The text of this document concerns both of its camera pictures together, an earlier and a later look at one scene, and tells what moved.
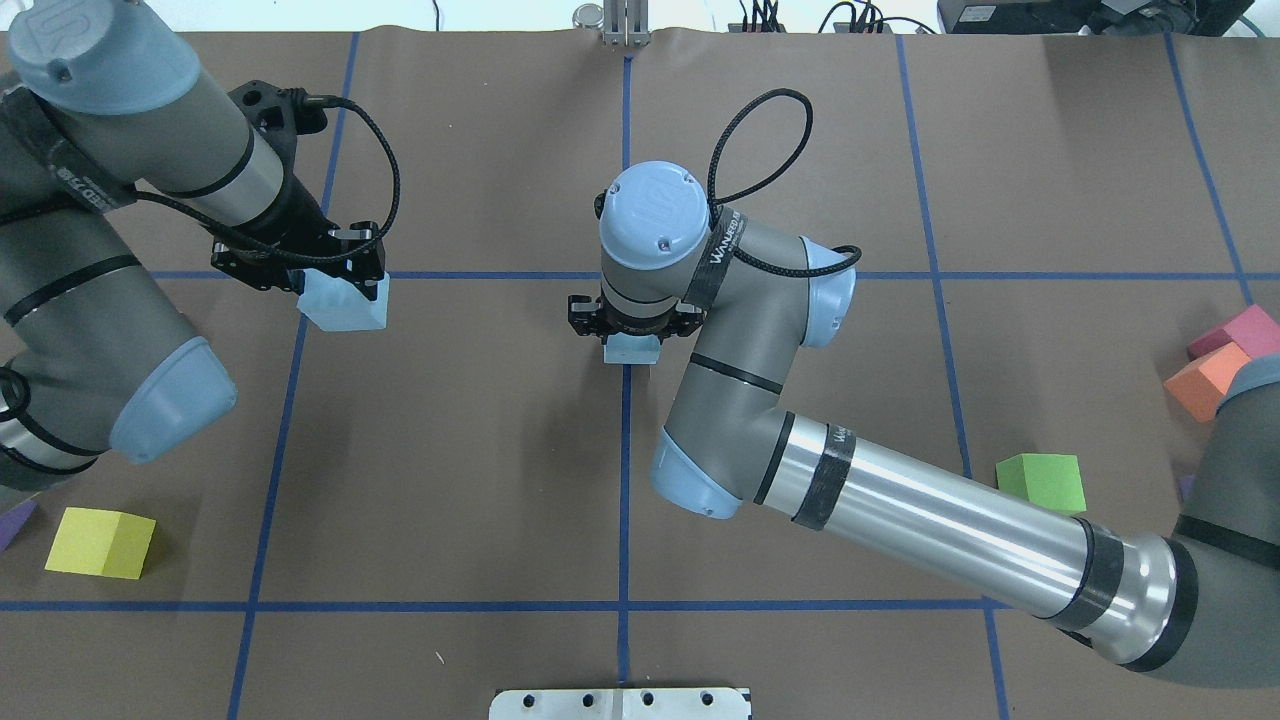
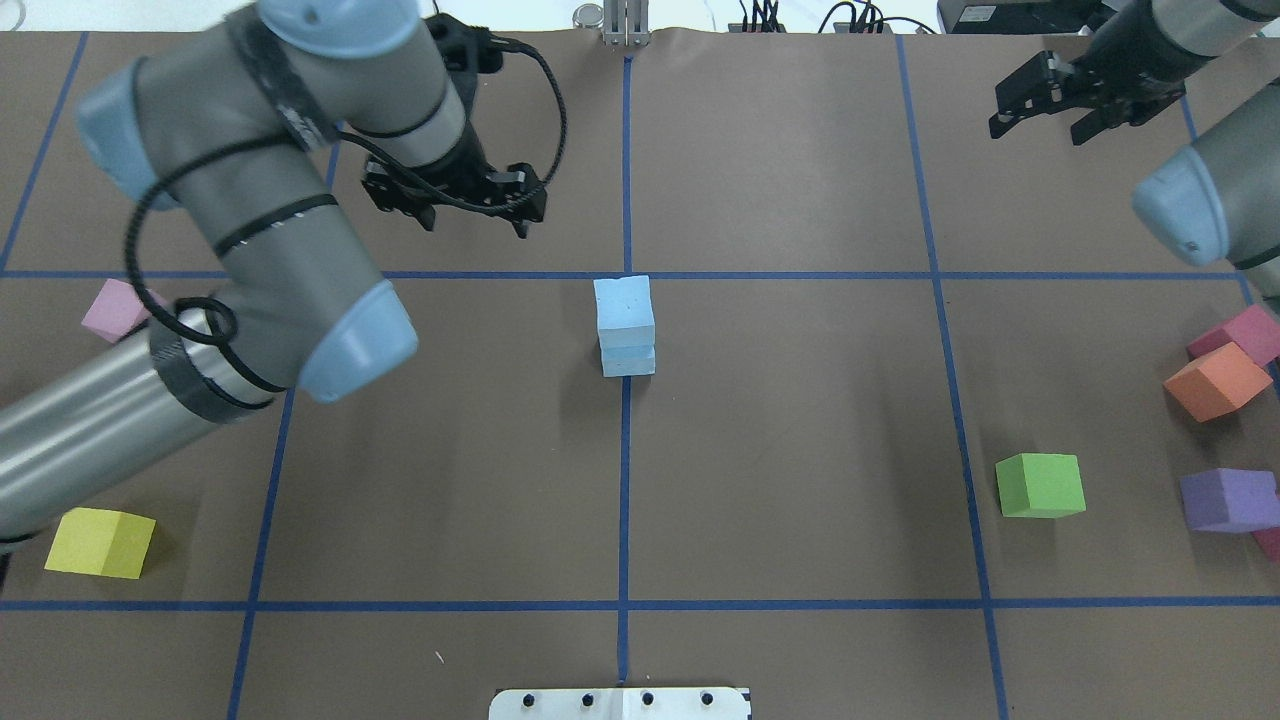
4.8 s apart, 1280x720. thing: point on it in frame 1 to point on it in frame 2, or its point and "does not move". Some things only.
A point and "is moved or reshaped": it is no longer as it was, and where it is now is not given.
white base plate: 620,704 does not move
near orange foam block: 1201,384 does not move
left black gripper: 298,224 to 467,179
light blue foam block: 335,304 is moved or reshaped
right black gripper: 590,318 to 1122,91
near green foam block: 1052,480 does not move
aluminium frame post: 626,23 does not move
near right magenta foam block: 1254,331 does not move
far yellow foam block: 102,542 does not move
